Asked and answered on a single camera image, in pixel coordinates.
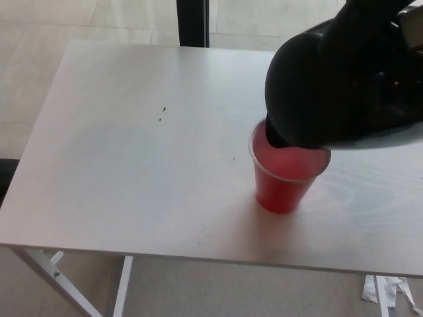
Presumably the white metal table leg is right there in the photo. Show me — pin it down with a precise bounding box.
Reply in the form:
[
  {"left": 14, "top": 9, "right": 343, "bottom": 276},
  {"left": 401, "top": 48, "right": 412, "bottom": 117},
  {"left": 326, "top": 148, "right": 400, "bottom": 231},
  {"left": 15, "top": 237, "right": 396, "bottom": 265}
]
[{"left": 375, "top": 275, "right": 389, "bottom": 317}]

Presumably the white metal table frame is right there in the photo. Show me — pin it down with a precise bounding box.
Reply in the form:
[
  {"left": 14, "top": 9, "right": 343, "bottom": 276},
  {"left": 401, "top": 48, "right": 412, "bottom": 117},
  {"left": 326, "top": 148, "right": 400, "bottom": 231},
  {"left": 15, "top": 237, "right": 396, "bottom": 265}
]
[{"left": 11, "top": 247, "right": 135, "bottom": 317}]

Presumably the black window frame post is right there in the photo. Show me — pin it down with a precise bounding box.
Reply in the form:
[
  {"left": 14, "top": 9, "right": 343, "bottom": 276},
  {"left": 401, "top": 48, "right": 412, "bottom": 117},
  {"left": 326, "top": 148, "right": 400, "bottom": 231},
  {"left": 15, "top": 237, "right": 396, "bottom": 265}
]
[{"left": 176, "top": 0, "right": 211, "bottom": 48}]

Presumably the crumpled white paper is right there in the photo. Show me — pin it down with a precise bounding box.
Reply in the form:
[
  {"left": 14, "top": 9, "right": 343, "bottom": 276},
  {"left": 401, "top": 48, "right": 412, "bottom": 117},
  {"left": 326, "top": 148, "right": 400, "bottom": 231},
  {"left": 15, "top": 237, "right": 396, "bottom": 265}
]
[{"left": 362, "top": 275, "right": 417, "bottom": 313}]

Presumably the black electric kettle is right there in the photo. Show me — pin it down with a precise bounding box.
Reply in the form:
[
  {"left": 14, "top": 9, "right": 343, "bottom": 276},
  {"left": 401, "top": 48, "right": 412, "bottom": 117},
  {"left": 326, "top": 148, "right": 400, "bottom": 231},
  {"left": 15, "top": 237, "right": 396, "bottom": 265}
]
[{"left": 264, "top": 0, "right": 423, "bottom": 151}]

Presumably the red plastic cup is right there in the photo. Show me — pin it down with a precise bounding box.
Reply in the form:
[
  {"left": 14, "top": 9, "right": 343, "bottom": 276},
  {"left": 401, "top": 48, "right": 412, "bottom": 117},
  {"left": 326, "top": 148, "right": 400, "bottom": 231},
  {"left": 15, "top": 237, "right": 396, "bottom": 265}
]
[{"left": 247, "top": 118, "right": 332, "bottom": 214}]

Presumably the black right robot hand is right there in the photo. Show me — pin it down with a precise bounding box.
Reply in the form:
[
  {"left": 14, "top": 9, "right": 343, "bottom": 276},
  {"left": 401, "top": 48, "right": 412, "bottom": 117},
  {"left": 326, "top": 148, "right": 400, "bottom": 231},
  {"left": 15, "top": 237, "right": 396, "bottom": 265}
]
[{"left": 375, "top": 21, "right": 423, "bottom": 128}]

